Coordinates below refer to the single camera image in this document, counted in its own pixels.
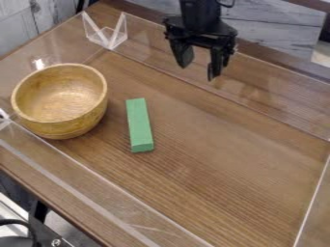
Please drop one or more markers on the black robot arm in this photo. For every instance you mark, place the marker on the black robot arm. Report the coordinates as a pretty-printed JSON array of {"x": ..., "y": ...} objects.
[{"x": 199, "y": 27}]

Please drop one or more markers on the green rectangular block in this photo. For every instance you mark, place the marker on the green rectangular block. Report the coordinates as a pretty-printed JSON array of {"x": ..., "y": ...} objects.
[{"x": 139, "y": 126}]

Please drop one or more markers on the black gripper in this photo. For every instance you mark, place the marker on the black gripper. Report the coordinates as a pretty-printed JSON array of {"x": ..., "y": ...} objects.
[{"x": 218, "y": 34}]

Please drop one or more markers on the black table leg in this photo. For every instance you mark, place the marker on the black table leg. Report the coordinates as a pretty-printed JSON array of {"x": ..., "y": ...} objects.
[{"x": 40, "y": 211}]

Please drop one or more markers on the black table clamp mount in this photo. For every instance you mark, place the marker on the black table clamp mount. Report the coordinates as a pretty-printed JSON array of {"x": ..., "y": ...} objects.
[{"x": 46, "y": 236}]

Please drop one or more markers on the clear acrylic corner bracket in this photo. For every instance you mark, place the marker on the clear acrylic corner bracket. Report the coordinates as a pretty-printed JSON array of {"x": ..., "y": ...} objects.
[{"x": 107, "y": 37}]

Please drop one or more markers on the clear acrylic barrier wall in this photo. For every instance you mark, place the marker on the clear acrylic barrier wall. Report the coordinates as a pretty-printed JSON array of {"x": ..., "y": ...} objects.
[{"x": 238, "y": 174}]

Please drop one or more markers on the brown wooden bowl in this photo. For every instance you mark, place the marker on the brown wooden bowl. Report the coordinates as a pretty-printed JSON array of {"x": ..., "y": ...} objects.
[{"x": 60, "y": 100}]

